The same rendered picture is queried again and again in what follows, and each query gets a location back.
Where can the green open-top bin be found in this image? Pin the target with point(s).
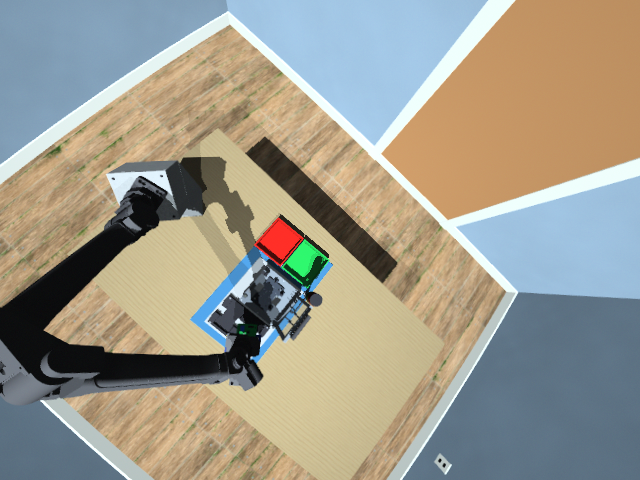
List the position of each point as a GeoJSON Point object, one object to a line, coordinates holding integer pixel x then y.
{"type": "Point", "coordinates": [305, 263]}

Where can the green circuit board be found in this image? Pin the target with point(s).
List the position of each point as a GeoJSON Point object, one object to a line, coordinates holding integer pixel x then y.
{"type": "Point", "coordinates": [247, 329]}

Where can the red bin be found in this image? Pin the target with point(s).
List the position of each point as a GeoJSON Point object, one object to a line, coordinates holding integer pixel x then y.
{"type": "Point", "coordinates": [279, 241]}

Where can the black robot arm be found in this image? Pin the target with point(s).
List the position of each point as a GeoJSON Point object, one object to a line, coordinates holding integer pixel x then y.
{"type": "Point", "coordinates": [29, 366]}

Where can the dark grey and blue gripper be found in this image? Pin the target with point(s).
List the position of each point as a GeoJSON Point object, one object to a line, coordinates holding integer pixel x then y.
{"type": "Point", "coordinates": [254, 342]}

